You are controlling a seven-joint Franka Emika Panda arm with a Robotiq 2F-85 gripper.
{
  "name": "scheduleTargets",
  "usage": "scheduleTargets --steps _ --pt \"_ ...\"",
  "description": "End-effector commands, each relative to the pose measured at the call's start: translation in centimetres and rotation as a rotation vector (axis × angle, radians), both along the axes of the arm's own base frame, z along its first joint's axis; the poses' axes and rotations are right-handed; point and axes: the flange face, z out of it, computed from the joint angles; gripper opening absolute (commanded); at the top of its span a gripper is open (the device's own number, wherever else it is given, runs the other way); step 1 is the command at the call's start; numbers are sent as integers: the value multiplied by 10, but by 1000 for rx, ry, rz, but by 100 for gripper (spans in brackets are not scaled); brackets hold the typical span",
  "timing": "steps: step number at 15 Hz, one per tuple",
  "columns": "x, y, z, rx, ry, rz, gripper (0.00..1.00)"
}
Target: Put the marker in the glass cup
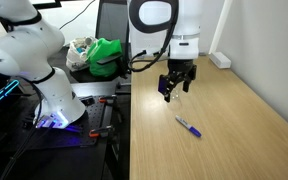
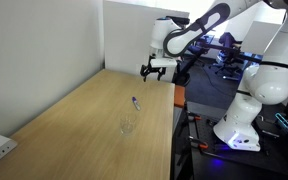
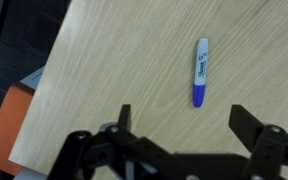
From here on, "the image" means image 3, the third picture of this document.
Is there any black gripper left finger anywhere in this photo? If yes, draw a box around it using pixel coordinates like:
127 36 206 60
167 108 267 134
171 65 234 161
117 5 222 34
47 104 172 180

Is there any orange flat panel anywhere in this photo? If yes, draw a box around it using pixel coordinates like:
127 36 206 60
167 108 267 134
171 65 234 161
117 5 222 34
0 82 36 177

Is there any blue capped grey marker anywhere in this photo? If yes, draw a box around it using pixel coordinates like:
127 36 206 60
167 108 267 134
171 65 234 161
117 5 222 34
192 37 210 109

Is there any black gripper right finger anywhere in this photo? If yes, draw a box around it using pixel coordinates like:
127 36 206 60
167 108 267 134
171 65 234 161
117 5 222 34
228 104 288 180

